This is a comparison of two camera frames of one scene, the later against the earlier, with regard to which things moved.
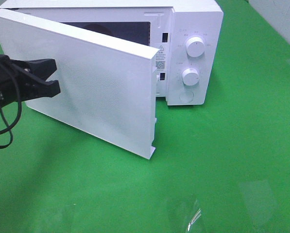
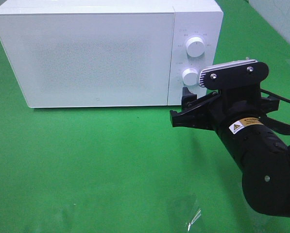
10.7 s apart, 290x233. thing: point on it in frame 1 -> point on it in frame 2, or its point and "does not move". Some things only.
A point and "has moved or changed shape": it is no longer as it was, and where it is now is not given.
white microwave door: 108,86 has moved or changed shape
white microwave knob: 190,76 does not move
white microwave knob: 195,46 does not move
